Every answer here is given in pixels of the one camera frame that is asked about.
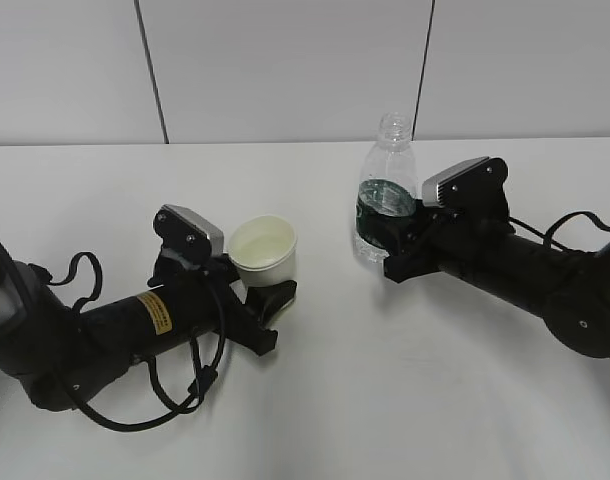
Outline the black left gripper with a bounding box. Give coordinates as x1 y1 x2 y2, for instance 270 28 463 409
148 254 297 356

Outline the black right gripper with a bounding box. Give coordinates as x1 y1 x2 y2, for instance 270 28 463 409
357 199 514 283

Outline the white paper cup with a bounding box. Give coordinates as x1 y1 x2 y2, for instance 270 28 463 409
227 215 297 288

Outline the clear water bottle green label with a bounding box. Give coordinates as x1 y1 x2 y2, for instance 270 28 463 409
354 113 417 263

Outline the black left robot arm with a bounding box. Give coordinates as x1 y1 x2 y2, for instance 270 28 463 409
0 230 297 417

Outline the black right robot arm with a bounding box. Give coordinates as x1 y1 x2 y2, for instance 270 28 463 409
357 201 610 359

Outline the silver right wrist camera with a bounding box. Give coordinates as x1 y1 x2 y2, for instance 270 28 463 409
421 156 509 221

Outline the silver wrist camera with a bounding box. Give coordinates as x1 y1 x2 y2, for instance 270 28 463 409
153 204 225 271
421 156 509 221

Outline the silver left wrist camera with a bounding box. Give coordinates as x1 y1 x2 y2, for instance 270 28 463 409
153 204 225 271

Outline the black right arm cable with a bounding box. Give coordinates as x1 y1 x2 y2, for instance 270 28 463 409
507 210 610 251

